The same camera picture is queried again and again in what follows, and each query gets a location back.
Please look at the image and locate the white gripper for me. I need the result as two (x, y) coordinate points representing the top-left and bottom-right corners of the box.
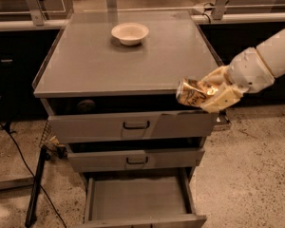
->
(200, 47), (275, 113)

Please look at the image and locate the crushed orange soda can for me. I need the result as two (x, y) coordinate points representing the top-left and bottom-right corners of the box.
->
(176, 78), (219, 107)

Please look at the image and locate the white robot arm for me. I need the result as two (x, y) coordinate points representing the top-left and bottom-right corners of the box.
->
(200, 29), (285, 113)

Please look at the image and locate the grey drawer cabinet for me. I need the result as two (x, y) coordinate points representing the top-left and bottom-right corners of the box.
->
(31, 9), (234, 228)

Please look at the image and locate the grey bottom drawer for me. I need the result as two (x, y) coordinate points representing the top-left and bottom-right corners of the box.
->
(74, 168), (206, 228)

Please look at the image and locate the grey drawer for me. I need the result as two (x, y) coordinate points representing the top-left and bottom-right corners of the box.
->
(74, 168), (206, 228)
(66, 138), (204, 173)
(42, 94), (219, 143)

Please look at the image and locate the dark round object in drawer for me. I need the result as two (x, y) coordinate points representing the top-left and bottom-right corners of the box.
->
(76, 99), (96, 114)

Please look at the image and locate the grey middle drawer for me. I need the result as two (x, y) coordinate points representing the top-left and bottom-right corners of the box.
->
(66, 138), (204, 173)

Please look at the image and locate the grey top drawer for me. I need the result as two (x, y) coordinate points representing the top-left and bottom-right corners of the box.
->
(42, 94), (219, 143)

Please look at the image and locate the white paper bowl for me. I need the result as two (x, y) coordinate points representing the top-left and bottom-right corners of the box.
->
(111, 23), (149, 46)

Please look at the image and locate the black stand leg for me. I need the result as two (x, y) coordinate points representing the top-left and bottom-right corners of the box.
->
(25, 145), (47, 228)

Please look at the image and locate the black cable on ledge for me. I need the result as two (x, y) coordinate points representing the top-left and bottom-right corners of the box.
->
(195, 1), (217, 25)

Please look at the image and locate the wire basket with items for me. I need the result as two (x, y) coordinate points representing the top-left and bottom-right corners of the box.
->
(39, 122), (67, 159)

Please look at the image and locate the black floor cable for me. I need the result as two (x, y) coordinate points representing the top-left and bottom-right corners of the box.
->
(0, 114), (68, 228)

